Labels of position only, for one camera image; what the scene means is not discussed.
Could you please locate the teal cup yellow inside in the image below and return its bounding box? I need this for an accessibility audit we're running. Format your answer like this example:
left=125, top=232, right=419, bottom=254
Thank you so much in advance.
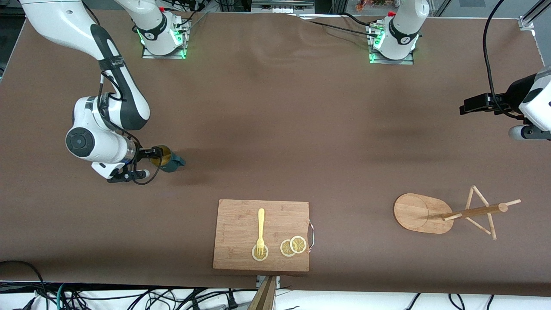
left=149, top=145, right=186, bottom=173

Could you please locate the wooden cup rack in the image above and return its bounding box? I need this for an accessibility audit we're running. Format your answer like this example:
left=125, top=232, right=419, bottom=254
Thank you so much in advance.
left=393, top=185, right=522, bottom=241

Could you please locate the bamboo cutting board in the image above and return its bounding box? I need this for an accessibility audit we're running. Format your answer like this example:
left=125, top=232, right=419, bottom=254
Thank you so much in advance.
left=213, top=199, right=315, bottom=273

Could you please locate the yellow plastic fork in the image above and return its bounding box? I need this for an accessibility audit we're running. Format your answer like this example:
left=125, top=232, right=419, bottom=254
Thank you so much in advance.
left=256, top=208, right=266, bottom=258

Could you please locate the brown table cover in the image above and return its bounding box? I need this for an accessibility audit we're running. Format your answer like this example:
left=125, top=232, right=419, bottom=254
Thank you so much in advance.
left=0, top=8, right=551, bottom=298

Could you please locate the white power strip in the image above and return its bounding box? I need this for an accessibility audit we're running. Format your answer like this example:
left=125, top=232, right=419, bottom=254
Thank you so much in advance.
left=252, top=0, right=315, bottom=13

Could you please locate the aluminium profile frame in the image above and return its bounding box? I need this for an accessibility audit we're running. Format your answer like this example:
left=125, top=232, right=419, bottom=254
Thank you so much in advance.
left=0, top=0, right=551, bottom=31

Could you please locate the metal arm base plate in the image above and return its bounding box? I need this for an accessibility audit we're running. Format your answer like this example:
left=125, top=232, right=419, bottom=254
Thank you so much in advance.
left=141, top=19, right=189, bottom=60
left=368, top=24, right=415, bottom=65

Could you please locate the short black table cable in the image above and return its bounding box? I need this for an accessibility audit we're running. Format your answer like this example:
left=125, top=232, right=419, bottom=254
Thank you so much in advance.
left=341, top=12, right=375, bottom=27

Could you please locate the long black table cable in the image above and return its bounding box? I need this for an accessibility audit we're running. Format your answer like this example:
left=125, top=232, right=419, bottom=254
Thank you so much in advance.
left=308, top=20, right=380, bottom=39

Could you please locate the thick black cable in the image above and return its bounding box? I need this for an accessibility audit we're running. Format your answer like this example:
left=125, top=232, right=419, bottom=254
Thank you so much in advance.
left=0, top=260, right=49, bottom=310

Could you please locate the grey metal bracket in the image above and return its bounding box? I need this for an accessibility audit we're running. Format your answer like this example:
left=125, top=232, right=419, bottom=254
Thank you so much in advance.
left=256, top=276, right=281, bottom=290

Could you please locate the wooden post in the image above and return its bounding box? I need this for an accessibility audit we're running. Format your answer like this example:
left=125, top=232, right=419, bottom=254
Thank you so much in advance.
left=247, top=276, right=277, bottom=310

